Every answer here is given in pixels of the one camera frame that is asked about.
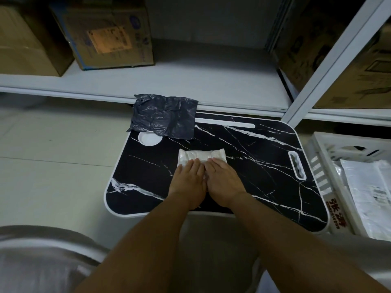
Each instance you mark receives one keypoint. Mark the narrow white mailer taped end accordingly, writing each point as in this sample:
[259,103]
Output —
[366,198]

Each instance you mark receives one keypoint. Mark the cardboard box with orange label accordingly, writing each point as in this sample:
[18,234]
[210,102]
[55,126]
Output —
[104,36]

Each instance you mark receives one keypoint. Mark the white plastic basket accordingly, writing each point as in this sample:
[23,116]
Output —
[320,155]

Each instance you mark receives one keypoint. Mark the plain brown cardboard box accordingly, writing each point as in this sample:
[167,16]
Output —
[27,45]

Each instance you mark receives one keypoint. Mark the dark grey bag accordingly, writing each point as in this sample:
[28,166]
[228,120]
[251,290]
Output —
[165,115]

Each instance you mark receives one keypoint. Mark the small white bubble mailer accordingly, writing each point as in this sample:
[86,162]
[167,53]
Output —
[198,154]

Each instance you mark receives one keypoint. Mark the person's right forearm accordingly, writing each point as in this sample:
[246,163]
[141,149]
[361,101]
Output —
[305,250]

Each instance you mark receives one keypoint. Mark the person's left hand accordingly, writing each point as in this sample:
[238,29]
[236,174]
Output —
[189,186]

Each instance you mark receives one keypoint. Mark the white metal shelf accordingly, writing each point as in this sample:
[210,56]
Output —
[198,76]

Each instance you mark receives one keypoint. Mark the cardboard box with black print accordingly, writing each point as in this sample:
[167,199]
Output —
[360,82]

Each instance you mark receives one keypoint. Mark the black marble lap table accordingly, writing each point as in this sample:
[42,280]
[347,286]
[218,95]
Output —
[268,167]

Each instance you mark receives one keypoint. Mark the person's left forearm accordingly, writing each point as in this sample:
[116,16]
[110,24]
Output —
[140,253]

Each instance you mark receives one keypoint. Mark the person's right hand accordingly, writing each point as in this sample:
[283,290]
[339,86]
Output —
[226,186]

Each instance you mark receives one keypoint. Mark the person's white shorts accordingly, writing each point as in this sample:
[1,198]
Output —
[39,259]

